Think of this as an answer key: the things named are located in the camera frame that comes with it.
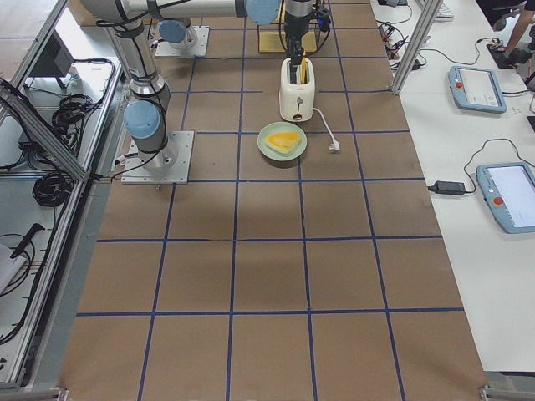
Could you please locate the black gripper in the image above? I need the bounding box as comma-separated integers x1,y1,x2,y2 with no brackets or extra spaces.
284,12,313,66

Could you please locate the white two-slot toaster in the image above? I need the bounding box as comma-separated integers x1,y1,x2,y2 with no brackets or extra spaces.
279,58,315,122

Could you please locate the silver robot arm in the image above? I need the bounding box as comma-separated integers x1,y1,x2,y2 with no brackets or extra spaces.
82,0,329,122
158,18,197,48

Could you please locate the toast slice in toaster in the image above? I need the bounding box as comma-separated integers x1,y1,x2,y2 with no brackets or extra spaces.
299,58,308,84

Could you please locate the light green plate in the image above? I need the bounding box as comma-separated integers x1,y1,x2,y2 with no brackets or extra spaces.
257,122,308,161

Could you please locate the triangular yellow bread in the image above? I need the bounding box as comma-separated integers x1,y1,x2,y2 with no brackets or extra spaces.
265,131,301,155

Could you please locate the blue teach pendant far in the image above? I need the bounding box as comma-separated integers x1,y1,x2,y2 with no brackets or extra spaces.
448,66,507,114

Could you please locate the blue teach pendant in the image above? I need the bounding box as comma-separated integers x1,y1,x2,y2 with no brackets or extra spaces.
448,66,507,114
476,162,534,234

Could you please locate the black power adapter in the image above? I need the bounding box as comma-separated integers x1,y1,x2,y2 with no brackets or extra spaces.
427,180,466,196

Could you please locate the person at desk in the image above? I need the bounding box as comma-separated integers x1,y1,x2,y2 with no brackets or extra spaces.
486,0,534,62

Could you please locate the blue teach pendant near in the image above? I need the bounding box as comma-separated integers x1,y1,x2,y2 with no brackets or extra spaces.
476,162,534,234

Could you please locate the black wire basket shelf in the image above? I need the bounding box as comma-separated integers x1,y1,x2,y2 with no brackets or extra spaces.
257,1,332,54

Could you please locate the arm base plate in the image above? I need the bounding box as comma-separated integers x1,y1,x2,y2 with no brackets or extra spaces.
155,21,210,58
120,131,195,185

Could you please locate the white toaster power cord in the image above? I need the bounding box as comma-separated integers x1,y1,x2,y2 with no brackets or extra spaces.
312,107,342,154

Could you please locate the aluminium frame post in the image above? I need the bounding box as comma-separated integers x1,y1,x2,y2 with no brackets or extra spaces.
391,0,442,94

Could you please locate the black coiled cable bundle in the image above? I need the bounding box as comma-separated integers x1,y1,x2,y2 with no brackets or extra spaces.
33,171,70,208

